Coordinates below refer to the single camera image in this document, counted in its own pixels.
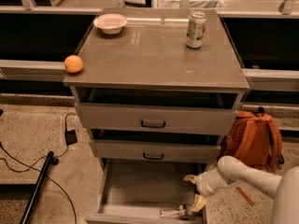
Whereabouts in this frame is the orange backpack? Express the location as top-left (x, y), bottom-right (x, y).
top-left (217, 107), bottom-right (282, 174)

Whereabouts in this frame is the grey top drawer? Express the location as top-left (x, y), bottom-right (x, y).
top-left (75, 89), bottom-right (239, 136)

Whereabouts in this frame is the grey drawer cabinet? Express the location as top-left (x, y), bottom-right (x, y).
top-left (63, 7), bottom-right (251, 224)

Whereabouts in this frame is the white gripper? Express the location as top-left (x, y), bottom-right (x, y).
top-left (183, 169), bottom-right (225, 212)

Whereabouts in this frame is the white green soda can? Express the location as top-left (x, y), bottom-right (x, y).
top-left (186, 11), bottom-right (206, 49)

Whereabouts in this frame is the clear plastic water bottle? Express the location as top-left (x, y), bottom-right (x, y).
top-left (160, 204), bottom-right (198, 220)

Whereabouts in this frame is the black power adapter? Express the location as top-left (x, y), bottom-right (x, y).
top-left (64, 130), bottom-right (78, 146)

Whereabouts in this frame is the black cable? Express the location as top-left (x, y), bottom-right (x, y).
top-left (0, 112), bottom-right (78, 224)

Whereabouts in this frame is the black pole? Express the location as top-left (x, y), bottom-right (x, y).
top-left (20, 151), bottom-right (54, 224)

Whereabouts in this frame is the orange fruit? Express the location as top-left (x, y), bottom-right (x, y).
top-left (64, 55), bottom-right (83, 74)

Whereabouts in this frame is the grey middle drawer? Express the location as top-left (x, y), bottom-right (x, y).
top-left (90, 129), bottom-right (220, 163)

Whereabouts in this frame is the white bowl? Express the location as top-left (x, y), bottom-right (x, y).
top-left (93, 14), bottom-right (127, 35)

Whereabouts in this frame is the grey drawer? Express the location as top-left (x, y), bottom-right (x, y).
top-left (85, 160), bottom-right (206, 224)
top-left (75, 89), bottom-right (239, 136)
top-left (90, 129), bottom-right (220, 163)

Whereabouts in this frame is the grey bottom drawer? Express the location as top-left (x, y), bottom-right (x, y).
top-left (85, 160), bottom-right (206, 224)

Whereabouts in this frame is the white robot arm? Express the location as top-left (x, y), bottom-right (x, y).
top-left (183, 156), bottom-right (299, 224)

